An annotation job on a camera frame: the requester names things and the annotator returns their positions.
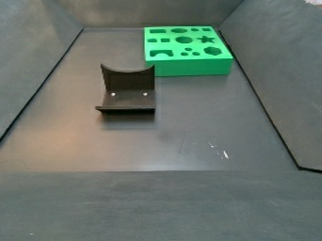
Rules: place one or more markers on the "green shape-sorter block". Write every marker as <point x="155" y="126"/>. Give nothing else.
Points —
<point x="186" y="51"/>

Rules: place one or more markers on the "black curved holder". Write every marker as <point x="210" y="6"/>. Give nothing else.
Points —
<point x="130" y="90"/>

